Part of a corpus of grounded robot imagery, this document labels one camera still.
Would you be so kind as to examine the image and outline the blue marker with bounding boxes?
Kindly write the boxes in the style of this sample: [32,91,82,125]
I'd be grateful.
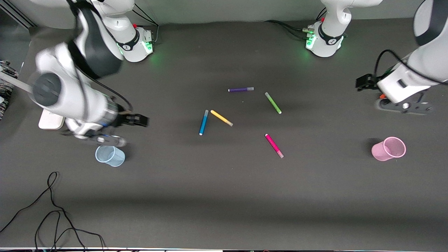
[199,110,209,136]

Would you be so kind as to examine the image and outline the pink marker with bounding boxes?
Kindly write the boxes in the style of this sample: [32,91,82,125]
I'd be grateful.
[265,134,285,159]

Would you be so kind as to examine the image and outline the blue mesh cup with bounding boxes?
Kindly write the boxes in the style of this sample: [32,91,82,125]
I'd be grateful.
[95,145,126,167]

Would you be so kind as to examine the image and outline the white desk stand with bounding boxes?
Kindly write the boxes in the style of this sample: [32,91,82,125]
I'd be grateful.
[0,72,66,130]

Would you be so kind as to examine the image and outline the pink mesh cup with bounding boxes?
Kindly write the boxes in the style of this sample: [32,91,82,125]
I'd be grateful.
[371,136,407,162]

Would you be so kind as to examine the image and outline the yellow marker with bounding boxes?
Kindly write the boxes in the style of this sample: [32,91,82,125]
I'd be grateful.
[210,110,234,127]

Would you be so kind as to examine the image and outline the green marker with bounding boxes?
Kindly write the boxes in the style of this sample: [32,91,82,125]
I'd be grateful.
[264,92,282,115]

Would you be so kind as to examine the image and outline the patterned cloth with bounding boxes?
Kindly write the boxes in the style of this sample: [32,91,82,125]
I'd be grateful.
[0,60,19,121]

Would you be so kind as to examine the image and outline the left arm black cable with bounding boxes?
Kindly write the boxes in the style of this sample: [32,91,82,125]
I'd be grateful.
[374,49,448,86]

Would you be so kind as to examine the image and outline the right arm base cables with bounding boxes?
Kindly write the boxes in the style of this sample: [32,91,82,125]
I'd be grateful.
[132,3,160,44]

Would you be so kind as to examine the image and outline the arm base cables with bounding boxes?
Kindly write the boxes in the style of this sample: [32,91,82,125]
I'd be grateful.
[264,7,328,41]
[132,3,160,44]

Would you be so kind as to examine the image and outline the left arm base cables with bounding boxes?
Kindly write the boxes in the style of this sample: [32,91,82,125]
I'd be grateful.
[264,7,328,41]

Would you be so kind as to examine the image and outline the loose black table cable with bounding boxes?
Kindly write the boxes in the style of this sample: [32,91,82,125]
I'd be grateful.
[0,171,107,252]

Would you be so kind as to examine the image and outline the aluminium frame rail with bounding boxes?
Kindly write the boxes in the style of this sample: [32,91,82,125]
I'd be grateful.
[0,5,37,28]

